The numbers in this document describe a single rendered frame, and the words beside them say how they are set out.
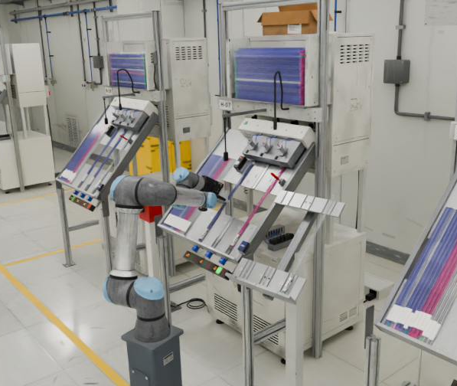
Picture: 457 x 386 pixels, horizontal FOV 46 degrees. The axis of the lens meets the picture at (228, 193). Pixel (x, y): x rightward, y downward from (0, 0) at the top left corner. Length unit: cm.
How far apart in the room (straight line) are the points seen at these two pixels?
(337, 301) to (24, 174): 470
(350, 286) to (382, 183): 131
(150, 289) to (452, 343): 111
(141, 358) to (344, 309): 138
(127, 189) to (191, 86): 188
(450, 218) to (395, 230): 222
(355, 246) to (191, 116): 158
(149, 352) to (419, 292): 105
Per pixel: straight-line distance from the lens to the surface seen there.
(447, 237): 211
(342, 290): 318
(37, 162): 698
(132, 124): 380
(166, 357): 231
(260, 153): 278
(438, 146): 402
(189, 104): 396
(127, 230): 224
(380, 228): 443
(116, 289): 227
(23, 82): 684
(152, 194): 216
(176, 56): 388
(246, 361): 274
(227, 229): 268
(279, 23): 323
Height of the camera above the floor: 171
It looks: 16 degrees down
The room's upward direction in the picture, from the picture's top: 2 degrees counter-clockwise
